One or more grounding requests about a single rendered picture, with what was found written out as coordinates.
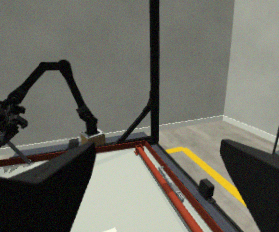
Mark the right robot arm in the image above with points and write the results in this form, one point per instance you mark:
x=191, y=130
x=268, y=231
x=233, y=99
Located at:
x=19, y=93

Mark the reddish-brown table edge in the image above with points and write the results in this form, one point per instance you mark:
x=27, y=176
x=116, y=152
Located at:
x=202, y=212

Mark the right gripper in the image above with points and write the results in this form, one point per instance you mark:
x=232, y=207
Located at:
x=10, y=129

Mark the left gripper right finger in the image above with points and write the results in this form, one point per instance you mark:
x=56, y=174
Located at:
x=255, y=174

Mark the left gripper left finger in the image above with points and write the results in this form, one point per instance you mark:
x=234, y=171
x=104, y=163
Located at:
x=47, y=198

